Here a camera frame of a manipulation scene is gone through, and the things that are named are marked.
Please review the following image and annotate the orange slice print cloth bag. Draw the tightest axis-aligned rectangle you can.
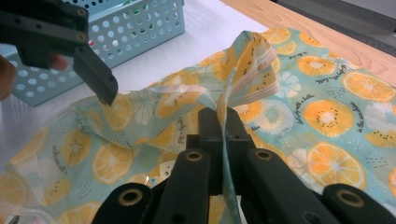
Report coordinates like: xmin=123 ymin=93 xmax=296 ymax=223
xmin=0 ymin=26 xmax=396 ymax=224

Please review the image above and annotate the small green capped bottle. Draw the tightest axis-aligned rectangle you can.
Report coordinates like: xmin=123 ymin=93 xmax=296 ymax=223
xmin=122 ymin=0 xmax=157 ymax=35

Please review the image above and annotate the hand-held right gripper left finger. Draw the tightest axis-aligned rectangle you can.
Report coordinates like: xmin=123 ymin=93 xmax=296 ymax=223
xmin=186 ymin=106 xmax=224 ymax=195

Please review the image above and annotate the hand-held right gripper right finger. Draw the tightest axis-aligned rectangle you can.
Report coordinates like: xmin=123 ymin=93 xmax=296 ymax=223
xmin=224 ymin=106 xmax=256 ymax=195

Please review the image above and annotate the light blue plastic basket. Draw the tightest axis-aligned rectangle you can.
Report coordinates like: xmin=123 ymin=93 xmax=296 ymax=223
xmin=0 ymin=0 xmax=186 ymax=107

